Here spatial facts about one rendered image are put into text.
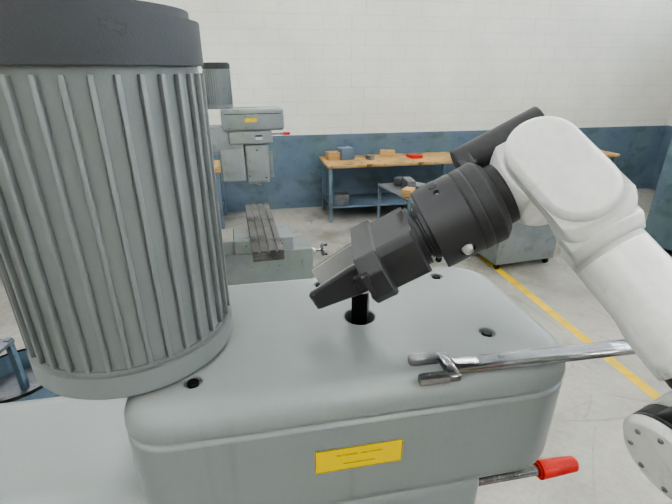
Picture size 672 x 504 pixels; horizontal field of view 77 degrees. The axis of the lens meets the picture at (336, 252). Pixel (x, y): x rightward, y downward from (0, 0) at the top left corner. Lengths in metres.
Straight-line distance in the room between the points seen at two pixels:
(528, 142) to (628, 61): 9.04
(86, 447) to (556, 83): 8.43
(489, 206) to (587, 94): 8.63
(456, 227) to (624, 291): 0.14
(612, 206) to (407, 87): 7.00
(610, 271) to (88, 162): 0.42
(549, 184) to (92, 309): 0.39
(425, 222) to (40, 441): 0.51
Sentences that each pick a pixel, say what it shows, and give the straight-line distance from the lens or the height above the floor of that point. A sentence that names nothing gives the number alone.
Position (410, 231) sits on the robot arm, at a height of 2.02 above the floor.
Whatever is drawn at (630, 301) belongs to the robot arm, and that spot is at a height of 1.99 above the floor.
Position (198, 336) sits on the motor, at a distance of 0.44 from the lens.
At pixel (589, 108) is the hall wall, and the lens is 9.11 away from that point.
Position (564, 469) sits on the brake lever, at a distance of 0.66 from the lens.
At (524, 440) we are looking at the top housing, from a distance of 0.55.
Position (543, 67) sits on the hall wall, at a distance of 8.44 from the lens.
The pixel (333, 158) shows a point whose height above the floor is 0.91.
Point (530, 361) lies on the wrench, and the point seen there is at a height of 1.90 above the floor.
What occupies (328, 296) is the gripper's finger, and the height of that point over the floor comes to 1.95.
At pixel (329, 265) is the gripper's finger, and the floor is 1.96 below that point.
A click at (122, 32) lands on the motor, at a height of 2.19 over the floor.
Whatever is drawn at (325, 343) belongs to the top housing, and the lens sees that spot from 0.47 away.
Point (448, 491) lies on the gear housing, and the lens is 0.58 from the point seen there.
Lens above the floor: 2.17
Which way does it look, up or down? 23 degrees down
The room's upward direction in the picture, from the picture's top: straight up
